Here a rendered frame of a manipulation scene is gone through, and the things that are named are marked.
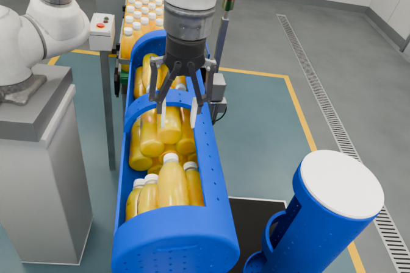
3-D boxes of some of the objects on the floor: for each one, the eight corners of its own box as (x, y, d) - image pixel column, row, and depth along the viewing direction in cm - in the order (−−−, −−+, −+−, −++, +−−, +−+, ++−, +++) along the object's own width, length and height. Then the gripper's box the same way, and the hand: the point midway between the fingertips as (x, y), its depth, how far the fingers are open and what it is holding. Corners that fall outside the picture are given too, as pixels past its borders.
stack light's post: (196, 151, 242) (222, 19, 171) (196, 147, 245) (221, 16, 174) (201, 151, 243) (229, 20, 171) (201, 147, 246) (227, 17, 174)
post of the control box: (109, 169, 217) (98, 42, 151) (110, 165, 220) (99, 38, 154) (115, 169, 217) (107, 42, 152) (115, 165, 220) (107, 39, 155)
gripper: (133, 38, 52) (135, 135, 67) (241, 44, 55) (219, 134, 71) (134, 19, 57) (136, 113, 72) (232, 25, 61) (214, 114, 76)
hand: (178, 114), depth 70 cm, fingers open, 6 cm apart
